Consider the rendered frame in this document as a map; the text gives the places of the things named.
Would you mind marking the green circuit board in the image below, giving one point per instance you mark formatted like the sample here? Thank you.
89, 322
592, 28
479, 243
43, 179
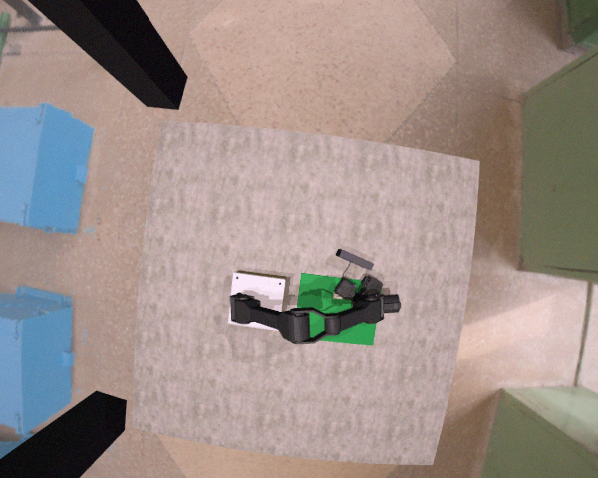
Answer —
319, 292

